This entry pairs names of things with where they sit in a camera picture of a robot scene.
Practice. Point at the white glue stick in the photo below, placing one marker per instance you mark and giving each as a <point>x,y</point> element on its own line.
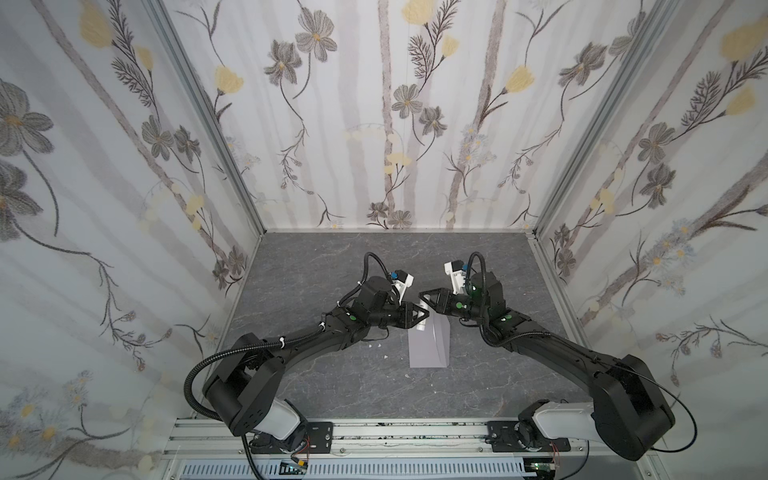
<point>424,314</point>

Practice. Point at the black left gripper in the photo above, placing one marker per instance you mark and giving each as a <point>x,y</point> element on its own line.
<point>399,309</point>

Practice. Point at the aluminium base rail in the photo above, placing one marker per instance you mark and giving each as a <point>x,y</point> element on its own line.
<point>347,439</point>

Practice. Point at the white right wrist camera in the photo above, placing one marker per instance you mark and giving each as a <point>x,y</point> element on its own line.
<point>456,270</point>

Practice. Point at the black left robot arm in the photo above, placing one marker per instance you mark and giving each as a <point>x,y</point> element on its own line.
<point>239,386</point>

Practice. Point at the white slotted cable duct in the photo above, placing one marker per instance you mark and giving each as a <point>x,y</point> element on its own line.
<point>406,468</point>

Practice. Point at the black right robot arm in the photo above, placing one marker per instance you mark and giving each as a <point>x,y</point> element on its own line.
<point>626,411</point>

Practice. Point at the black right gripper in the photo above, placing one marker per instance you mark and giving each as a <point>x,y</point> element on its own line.
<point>447,301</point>

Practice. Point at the grey paper envelope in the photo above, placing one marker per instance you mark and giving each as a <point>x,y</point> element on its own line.
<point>429,342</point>

